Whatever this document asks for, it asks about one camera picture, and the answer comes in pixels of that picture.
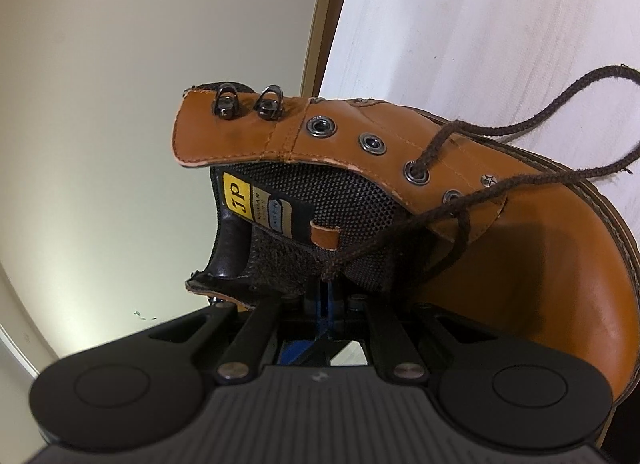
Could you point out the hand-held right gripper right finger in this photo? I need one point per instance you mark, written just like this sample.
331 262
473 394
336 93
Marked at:
350 316

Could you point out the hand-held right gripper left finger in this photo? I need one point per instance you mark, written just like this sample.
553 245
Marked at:
300 316

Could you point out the tan leather boot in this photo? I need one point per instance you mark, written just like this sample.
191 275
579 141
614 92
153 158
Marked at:
540 269

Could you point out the dark brown shoelace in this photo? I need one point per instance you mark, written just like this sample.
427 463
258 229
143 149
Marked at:
540 109

